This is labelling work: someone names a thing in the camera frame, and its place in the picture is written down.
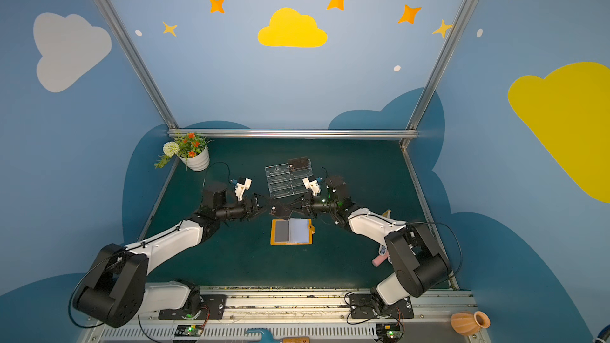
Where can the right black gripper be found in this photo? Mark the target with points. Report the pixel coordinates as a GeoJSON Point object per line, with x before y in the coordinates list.
{"type": "Point", "coordinates": [304, 205]}

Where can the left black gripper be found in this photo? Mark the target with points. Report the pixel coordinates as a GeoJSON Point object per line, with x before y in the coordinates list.
{"type": "Point", "coordinates": [256, 206]}

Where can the yellow leather card holder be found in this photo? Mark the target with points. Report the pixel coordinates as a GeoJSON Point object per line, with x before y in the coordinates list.
{"type": "Point", "coordinates": [301, 232]}

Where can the clear plastic organizer tray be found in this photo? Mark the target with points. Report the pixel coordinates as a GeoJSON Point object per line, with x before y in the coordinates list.
{"type": "Point", "coordinates": [283, 183]}

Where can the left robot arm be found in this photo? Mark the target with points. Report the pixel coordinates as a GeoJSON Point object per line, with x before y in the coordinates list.
{"type": "Point", "coordinates": [115, 289]}

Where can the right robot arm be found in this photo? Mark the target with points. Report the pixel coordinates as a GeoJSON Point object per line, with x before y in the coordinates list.
{"type": "Point", "coordinates": [418, 261]}

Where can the potted flower plant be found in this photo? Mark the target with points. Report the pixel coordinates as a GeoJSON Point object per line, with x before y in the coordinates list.
{"type": "Point", "coordinates": [191, 149]}

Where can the left controller board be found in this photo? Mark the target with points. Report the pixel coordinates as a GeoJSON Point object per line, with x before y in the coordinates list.
{"type": "Point", "coordinates": [189, 331]}

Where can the controller board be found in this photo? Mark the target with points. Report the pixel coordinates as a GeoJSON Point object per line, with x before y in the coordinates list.
{"type": "Point", "coordinates": [189, 331]}
{"type": "Point", "coordinates": [388, 333]}

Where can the right controller board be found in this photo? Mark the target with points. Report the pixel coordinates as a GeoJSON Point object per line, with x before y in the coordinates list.
{"type": "Point", "coordinates": [388, 333]}

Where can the terracotta clay vase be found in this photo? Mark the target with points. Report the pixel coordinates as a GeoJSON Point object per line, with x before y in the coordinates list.
{"type": "Point", "coordinates": [467, 324]}

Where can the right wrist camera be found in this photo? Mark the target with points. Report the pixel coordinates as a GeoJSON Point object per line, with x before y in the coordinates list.
{"type": "Point", "coordinates": [312, 184]}

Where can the aluminium frame rear bar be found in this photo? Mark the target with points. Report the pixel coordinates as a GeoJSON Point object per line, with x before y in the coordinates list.
{"type": "Point", "coordinates": [301, 134]}

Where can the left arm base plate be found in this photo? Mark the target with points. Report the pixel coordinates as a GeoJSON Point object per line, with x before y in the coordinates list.
{"type": "Point", "coordinates": [214, 307]}

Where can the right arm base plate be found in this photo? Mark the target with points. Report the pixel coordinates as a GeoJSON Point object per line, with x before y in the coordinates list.
{"type": "Point", "coordinates": [368, 306]}

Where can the teal handled tool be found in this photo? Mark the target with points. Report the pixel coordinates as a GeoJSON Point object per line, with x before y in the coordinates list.
{"type": "Point", "coordinates": [267, 337]}

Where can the aluminium front rail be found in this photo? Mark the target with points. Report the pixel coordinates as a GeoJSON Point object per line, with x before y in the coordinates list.
{"type": "Point", "coordinates": [320, 314]}

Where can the aluminium frame left post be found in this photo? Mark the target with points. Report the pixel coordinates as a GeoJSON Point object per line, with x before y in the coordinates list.
{"type": "Point", "coordinates": [112, 18]}

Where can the aluminium frame post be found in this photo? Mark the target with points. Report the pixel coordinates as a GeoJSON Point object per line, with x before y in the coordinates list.
{"type": "Point", "coordinates": [461, 20]}
{"type": "Point", "coordinates": [112, 18]}

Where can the aluminium frame right post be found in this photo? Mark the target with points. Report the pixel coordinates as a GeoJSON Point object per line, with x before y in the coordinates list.
{"type": "Point", "coordinates": [461, 20]}

